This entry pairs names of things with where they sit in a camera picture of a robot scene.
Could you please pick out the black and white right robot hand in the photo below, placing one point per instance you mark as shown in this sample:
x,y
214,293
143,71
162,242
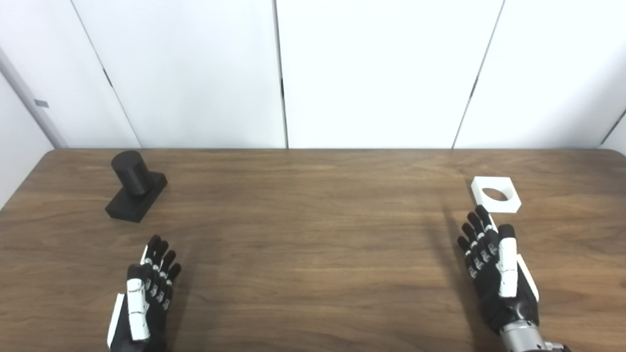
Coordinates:
x,y
506,278

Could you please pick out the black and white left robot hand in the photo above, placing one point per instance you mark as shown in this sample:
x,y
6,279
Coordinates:
x,y
139,298

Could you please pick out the white square piece with hole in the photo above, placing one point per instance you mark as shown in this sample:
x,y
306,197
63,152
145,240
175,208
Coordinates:
x,y
508,205

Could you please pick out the black peg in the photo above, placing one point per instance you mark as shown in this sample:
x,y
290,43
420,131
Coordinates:
x,y
132,176

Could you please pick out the small grey wall tag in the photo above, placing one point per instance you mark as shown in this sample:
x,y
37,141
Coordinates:
x,y
41,103

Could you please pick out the grey wall corner post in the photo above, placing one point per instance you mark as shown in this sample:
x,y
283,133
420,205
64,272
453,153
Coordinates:
x,y
34,98

